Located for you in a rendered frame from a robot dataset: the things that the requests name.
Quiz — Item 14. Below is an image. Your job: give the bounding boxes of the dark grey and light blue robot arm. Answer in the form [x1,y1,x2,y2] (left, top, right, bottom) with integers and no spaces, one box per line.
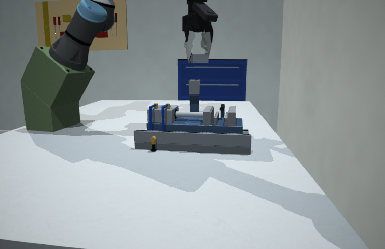
[49,0,218,71]

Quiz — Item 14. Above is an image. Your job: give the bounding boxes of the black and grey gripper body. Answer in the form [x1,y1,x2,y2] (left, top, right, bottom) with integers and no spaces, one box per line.
[182,0,210,32]

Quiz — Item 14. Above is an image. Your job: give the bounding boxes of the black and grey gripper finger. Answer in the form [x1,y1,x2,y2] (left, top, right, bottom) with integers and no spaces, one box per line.
[184,20,195,61]
[201,22,213,55]

